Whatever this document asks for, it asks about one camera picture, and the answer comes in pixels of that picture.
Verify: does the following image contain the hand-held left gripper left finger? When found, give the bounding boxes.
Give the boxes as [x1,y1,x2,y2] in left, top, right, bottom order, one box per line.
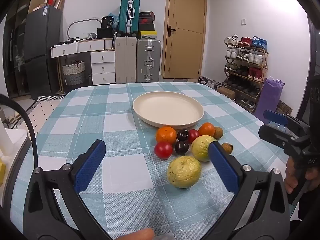
[23,139,112,240]

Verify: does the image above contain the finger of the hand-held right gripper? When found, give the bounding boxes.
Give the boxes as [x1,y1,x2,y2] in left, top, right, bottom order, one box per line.
[263,109,310,137]
[258,124,300,153]

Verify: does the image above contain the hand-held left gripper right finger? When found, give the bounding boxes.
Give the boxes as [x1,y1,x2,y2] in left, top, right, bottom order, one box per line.
[207,141,292,240]

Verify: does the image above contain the yellow-green guava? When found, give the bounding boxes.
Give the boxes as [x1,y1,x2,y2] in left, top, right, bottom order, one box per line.
[191,135,217,162]
[167,156,202,189]

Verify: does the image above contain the small orange mandarin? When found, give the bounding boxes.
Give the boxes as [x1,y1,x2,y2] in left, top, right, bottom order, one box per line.
[198,122,216,138]

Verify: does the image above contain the red tomato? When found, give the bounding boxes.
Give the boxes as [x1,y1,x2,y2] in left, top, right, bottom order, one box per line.
[187,129,200,144]
[154,141,173,159]

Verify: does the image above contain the dark purple plum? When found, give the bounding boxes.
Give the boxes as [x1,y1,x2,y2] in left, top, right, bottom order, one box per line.
[174,141,189,155]
[177,129,190,142]

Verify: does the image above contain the large orange mandarin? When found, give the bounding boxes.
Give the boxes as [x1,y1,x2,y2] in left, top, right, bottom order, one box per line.
[156,127,177,144]

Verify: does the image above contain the cream round plate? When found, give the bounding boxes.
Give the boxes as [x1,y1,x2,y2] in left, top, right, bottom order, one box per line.
[132,92,205,128]

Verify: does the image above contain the person's right hand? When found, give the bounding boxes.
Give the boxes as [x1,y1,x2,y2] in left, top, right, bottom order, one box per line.
[284,159,320,195]

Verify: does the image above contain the person's left hand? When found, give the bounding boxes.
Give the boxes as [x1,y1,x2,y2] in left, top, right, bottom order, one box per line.
[117,228,155,240]

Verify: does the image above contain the patterned brown box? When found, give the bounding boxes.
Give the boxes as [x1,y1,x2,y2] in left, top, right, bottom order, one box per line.
[276,100,293,114]

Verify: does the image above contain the purple bag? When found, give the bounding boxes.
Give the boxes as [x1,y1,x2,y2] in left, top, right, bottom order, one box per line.
[255,76,285,120]

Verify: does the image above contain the small cardboard box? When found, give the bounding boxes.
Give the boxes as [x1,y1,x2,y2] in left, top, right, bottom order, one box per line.
[217,86,236,99]

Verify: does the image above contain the wooden shoe rack with shoes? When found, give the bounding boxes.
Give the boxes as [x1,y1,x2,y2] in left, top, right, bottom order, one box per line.
[223,34,268,110]

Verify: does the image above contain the pile of loose shoes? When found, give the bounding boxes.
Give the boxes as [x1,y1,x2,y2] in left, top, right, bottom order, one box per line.
[199,76,223,90]

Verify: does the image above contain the dotted white rug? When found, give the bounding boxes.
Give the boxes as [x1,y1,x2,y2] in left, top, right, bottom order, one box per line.
[15,96,67,135]

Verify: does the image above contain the white plastic stool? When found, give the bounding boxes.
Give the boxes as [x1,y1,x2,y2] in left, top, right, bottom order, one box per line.
[0,105,28,160]

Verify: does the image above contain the beige slippers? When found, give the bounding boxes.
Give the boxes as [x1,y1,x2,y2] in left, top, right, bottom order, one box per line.
[6,111,22,124]

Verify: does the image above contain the woven laundry basket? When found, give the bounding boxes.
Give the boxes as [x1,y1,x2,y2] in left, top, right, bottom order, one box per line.
[62,60,86,85]

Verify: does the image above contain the white desk with drawers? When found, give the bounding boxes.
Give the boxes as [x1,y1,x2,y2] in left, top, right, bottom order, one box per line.
[50,38,117,85]

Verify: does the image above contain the beige suitcase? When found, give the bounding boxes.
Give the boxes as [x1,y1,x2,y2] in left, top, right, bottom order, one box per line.
[115,36,137,84]

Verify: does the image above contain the tan wooden door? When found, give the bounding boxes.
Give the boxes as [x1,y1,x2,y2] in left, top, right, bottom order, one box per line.
[161,0,207,80]

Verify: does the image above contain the silver suitcase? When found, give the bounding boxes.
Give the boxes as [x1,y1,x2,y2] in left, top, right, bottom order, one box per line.
[136,39,162,83]

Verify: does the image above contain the dark grey refrigerator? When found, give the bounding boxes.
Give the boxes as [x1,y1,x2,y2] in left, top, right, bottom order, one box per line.
[24,5,63,100]

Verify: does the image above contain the black case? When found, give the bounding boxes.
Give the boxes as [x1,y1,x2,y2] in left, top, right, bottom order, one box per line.
[97,27,114,39]

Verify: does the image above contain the oval mirror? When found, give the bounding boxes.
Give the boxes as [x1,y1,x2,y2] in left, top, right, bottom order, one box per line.
[67,19,102,40]

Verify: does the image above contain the yellow and white shoe box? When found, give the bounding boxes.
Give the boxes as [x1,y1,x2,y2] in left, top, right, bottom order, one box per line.
[138,31,158,40]

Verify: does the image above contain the dark glass-door cabinet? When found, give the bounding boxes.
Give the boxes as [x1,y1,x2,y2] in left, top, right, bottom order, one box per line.
[2,0,35,98]

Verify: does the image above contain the black bag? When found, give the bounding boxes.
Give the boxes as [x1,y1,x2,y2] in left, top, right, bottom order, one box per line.
[101,16,115,29]

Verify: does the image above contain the blue plastic bag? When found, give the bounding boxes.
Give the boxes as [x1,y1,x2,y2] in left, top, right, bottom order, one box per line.
[109,12,121,30]

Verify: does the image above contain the teal suitcase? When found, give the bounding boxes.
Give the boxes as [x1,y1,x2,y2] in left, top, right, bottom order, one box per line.
[118,0,140,37]

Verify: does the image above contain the black cable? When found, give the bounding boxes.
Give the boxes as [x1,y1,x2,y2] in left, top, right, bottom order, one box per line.
[0,94,39,170]

